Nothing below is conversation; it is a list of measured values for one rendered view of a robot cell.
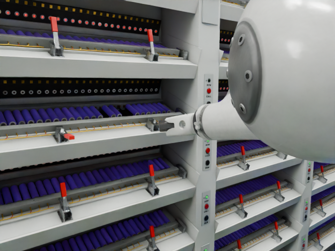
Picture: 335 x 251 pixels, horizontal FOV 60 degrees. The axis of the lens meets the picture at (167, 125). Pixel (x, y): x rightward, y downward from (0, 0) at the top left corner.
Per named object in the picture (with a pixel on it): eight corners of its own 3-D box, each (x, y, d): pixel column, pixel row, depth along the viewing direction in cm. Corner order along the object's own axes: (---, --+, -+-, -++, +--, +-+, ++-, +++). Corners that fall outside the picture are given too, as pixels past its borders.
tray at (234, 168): (300, 163, 140) (312, 138, 135) (212, 190, 104) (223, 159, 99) (267, 142, 154) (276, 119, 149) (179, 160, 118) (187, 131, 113)
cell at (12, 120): (11, 116, 75) (17, 127, 71) (3, 116, 74) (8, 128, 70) (11, 109, 74) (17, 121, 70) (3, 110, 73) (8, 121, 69)
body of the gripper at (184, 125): (194, 140, 64) (164, 141, 73) (225, 135, 70) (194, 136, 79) (190, 107, 64) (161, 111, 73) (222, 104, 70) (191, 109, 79)
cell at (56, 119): (52, 113, 81) (60, 124, 77) (45, 114, 80) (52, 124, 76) (52, 107, 80) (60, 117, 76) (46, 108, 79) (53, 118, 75)
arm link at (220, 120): (211, 92, 65) (196, 127, 62) (261, 82, 55) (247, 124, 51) (233, 113, 69) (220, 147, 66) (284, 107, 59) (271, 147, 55)
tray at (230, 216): (298, 202, 143) (309, 179, 138) (211, 242, 107) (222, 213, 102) (265, 178, 157) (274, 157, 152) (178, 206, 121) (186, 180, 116)
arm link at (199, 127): (202, 142, 63) (193, 142, 65) (229, 138, 68) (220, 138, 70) (198, 103, 63) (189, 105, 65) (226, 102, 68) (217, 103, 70)
